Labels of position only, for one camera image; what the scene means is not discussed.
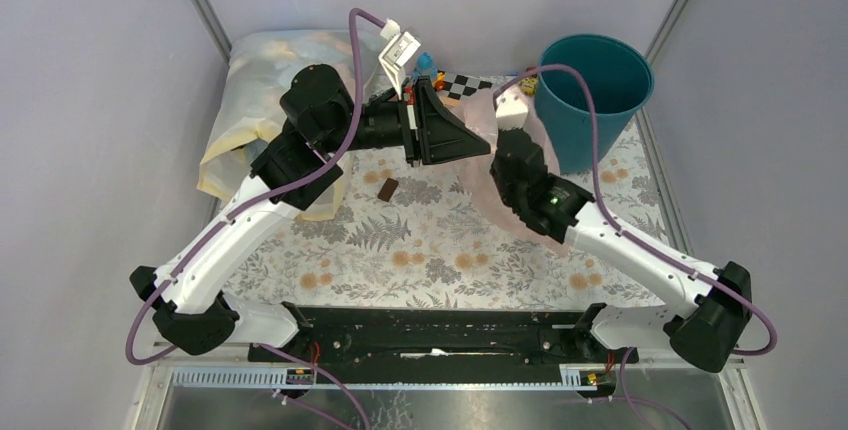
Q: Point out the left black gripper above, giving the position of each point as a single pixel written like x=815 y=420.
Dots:
x=431 y=130

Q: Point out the pink trash bag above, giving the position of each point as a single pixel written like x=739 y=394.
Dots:
x=478 y=114

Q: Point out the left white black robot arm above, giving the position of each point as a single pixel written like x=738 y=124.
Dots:
x=185 y=297

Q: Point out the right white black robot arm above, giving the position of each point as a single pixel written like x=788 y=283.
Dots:
x=705 y=309

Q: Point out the teal plastic trash bin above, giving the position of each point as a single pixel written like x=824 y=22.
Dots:
x=620 y=81

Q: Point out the black white checkerboard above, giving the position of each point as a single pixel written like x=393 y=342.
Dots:
x=458 y=87

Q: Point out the colourful toy block train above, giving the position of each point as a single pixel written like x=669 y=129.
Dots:
x=425 y=67

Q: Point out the dark brown wooden block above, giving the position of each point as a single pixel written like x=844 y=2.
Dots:
x=387 y=190

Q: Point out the yellow toy figure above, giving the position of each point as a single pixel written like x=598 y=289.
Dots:
x=529 y=84

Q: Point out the floral patterned table mat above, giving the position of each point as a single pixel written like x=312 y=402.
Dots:
x=427 y=247

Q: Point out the large translucent plastic bag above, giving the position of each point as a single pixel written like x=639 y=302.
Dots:
x=261 y=69

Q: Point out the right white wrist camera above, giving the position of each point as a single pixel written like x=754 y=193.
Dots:
x=511 y=110

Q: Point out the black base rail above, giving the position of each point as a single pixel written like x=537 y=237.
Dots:
x=440 y=347

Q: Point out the aluminium frame rail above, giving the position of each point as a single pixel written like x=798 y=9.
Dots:
x=263 y=368

